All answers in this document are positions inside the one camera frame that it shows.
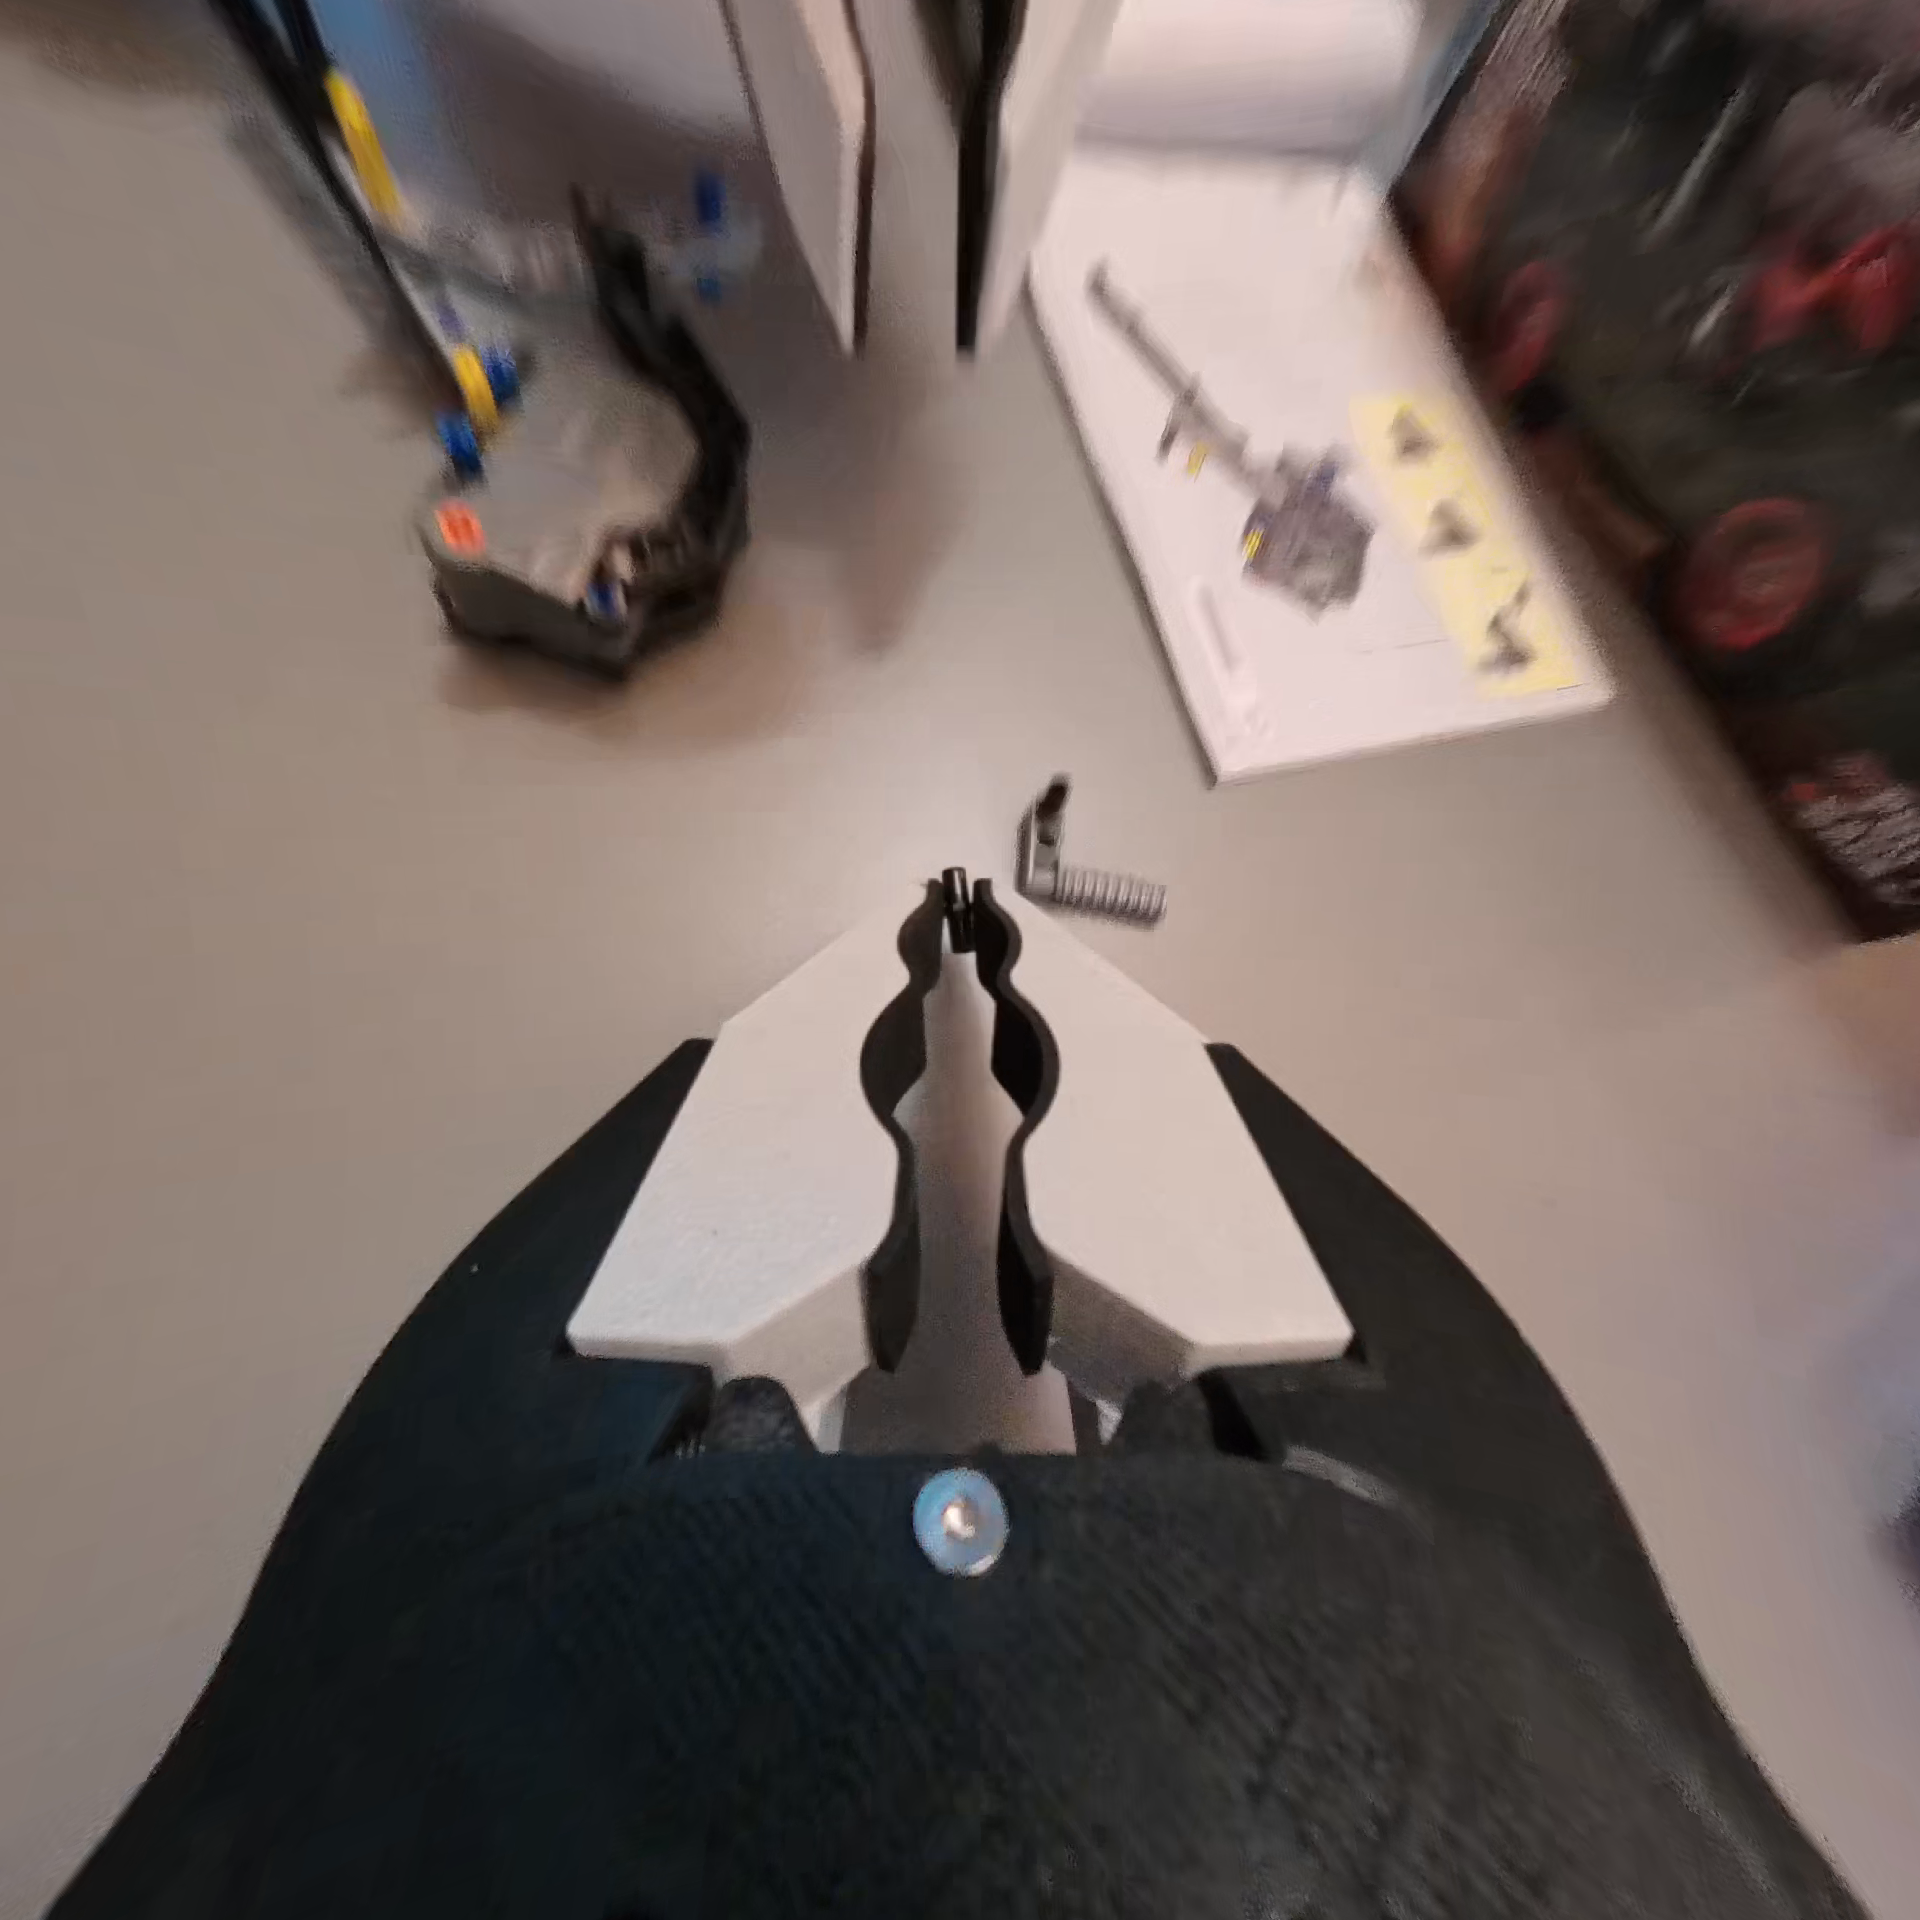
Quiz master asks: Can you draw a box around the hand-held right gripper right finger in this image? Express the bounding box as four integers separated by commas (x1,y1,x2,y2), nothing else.
973,882,1360,1451

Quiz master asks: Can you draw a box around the grey connector with worm gear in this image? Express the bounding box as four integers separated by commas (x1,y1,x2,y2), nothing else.
1017,775,1170,931

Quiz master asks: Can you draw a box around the white instruction booklet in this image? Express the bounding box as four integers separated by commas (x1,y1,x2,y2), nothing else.
1025,0,1620,788

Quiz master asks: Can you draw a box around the grey desk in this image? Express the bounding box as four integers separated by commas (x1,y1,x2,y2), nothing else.
0,0,1920,1699

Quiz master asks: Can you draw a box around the black toy set box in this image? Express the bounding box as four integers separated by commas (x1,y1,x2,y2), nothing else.
1386,0,1920,941

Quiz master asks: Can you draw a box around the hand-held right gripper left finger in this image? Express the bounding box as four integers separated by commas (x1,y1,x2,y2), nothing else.
566,876,963,1451

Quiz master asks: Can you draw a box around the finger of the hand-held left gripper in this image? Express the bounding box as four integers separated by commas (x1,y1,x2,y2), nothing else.
956,0,1125,355
720,0,876,355

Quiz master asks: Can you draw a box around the grey motor black frame assembly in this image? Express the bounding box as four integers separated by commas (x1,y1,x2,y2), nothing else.
211,0,753,678

